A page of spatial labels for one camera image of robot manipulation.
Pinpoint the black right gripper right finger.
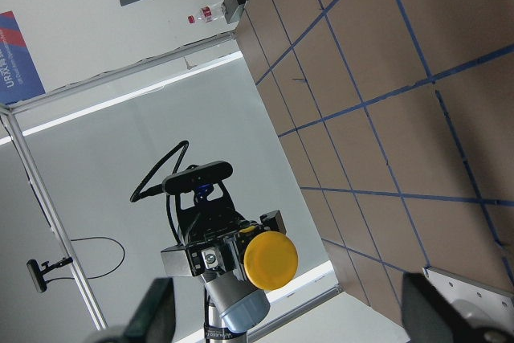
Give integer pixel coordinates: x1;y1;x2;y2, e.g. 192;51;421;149
401;273;485;343

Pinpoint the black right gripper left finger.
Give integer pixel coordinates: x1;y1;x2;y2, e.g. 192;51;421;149
121;278;176;343

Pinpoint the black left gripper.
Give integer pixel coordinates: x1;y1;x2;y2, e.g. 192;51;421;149
161;182;286;279

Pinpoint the yellow push button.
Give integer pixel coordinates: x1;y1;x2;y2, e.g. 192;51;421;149
226;225;299;291

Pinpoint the plastic water bottle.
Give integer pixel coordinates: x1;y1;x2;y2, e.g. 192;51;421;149
187;2;226;24

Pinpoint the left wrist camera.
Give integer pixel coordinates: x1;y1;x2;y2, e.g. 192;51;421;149
161;161;233;195

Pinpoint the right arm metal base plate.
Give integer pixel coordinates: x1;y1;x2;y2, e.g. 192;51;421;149
423;267;513;325

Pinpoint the black webcam on frame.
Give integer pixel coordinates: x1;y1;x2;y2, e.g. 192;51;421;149
27;257;73;293

